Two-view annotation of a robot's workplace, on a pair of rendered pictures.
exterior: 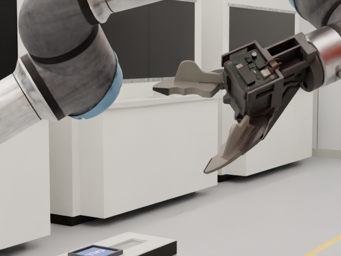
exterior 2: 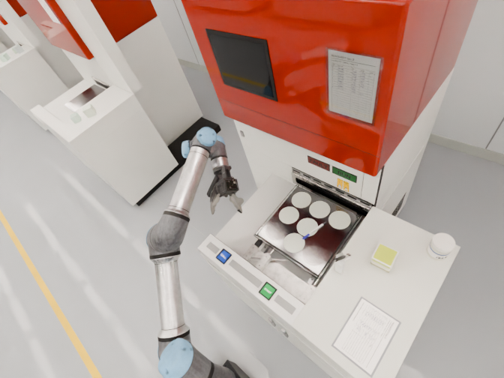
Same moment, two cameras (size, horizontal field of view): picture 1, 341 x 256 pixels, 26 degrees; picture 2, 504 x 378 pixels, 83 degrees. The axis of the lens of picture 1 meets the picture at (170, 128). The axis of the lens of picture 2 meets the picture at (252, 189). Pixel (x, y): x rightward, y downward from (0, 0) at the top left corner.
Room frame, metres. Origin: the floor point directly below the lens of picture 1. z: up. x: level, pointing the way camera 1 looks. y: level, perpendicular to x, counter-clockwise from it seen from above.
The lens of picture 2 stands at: (0.55, 0.58, 2.12)
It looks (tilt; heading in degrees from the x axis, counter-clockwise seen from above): 51 degrees down; 294
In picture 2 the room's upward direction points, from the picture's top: 21 degrees counter-clockwise
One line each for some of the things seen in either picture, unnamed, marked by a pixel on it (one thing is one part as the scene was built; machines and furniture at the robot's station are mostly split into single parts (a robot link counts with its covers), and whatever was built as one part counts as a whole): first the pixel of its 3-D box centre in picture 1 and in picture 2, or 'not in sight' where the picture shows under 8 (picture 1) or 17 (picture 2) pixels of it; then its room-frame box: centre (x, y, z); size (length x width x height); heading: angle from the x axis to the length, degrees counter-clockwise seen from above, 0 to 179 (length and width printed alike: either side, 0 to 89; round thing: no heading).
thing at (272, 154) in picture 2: not in sight; (298, 163); (0.69, -0.38, 1.02); 0.81 x 0.03 x 0.40; 147
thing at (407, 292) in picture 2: not in sight; (374, 291); (0.38, 0.20, 0.89); 0.62 x 0.35 x 0.14; 57
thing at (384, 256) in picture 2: not in sight; (384, 258); (0.35, 0.10, 1.00); 0.07 x 0.07 x 0.07; 61
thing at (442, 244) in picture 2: not in sight; (440, 247); (0.15, 0.06, 1.01); 0.07 x 0.07 x 0.10
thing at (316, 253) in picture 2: not in sight; (307, 226); (0.65, -0.09, 0.90); 0.34 x 0.34 x 0.01; 57
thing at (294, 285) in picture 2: not in sight; (277, 274); (0.78, 0.14, 0.87); 0.36 x 0.08 x 0.03; 147
